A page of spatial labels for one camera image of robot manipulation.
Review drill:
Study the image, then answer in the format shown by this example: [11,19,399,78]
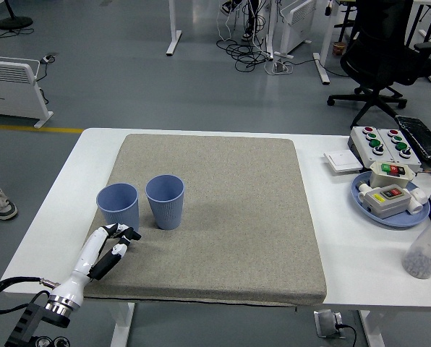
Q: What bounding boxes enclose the grey switch box yellow label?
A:
[358,182,414,220]

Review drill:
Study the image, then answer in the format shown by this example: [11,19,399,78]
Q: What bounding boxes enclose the grey-brown foam mat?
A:
[70,133,328,307]

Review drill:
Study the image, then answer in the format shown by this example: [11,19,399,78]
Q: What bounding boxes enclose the white wall switch plate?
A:
[323,150,364,176]

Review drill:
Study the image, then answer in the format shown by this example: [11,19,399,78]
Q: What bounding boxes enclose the black floor cable bundle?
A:
[215,35,274,72]

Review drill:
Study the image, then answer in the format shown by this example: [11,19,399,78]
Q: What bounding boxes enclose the blue round plate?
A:
[350,171,431,228]

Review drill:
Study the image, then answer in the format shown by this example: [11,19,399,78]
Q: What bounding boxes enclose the white push-button control box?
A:
[347,125,396,164]
[377,128,422,171]

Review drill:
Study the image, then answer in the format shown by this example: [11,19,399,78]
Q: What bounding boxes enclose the black fan base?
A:
[0,0,34,30]

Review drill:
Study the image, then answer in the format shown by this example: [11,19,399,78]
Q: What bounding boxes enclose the white panel heater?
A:
[275,0,317,59]
[0,54,54,129]

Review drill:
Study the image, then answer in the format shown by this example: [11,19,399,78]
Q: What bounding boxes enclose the white desk leg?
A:
[166,0,183,56]
[262,0,276,61]
[312,0,341,86]

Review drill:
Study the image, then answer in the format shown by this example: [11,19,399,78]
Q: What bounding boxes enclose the black office chair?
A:
[326,0,431,128]

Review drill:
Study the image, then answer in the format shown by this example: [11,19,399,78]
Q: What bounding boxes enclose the white switch box green red buttons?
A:
[368,160,416,189]

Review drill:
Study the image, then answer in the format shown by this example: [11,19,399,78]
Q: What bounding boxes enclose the black power cable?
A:
[336,323,357,347]

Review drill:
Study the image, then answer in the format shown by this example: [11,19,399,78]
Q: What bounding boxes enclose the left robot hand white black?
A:
[54,223,142,303]

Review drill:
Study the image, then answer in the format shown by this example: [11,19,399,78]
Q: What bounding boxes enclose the clear bottle red cap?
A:
[402,212,431,280]

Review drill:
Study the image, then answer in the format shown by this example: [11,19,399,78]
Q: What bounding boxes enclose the white pipe fitting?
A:
[406,187,428,215]

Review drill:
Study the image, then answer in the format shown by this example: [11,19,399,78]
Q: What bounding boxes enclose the black wrapped keyboard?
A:
[394,114,431,162]

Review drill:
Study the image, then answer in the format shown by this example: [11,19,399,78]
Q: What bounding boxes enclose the white table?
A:
[0,127,431,347]

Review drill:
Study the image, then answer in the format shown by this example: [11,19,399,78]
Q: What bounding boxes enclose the blue ribbed plastic cup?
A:
[145,174,185,231]
[96,182,141,234]

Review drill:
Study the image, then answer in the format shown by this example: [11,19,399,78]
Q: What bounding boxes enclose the silver floor socket box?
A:
[313,309,346,339]

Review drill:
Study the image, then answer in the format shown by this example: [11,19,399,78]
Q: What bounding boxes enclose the person's foot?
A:
[0,187,19,220]
[221,0,242,15]

